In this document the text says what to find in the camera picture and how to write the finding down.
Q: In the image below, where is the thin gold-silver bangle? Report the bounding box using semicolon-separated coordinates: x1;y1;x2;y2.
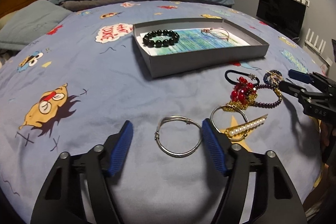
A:
210;104;249;132

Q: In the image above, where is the dark garnet bead bracelet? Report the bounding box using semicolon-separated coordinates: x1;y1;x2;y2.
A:
249;83;283;109

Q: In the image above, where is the pearl hair clip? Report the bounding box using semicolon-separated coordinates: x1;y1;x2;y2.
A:
224;114;268;142

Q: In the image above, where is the silver bangle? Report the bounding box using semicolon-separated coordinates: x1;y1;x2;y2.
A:
154;115;202;159

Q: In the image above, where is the white wifi router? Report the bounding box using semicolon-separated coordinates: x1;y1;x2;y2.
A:
305;28;333;67

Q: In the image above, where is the black monitor screen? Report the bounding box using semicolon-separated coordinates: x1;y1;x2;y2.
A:
256;0;306;39

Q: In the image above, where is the blue cartoon bed sheet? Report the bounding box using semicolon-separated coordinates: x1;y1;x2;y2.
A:
1;1;319;223

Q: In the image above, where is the grey cardboard box tray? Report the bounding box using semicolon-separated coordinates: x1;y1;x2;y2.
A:
133;18;269;78

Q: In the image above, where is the printed paper sheet in tray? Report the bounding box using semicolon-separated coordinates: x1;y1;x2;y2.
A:
136;27;250;56

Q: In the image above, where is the grey-blue pillow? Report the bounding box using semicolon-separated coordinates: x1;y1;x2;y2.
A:
1;0;72;51

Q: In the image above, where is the black hair tie with charm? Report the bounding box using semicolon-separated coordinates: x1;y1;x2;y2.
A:
224;69;261;86

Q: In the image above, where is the red bead gold chain jewelry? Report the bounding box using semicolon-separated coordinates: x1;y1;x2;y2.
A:
228;77;257;110

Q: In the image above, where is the black bead bracelet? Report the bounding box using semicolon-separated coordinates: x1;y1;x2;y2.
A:
142;29;181;48

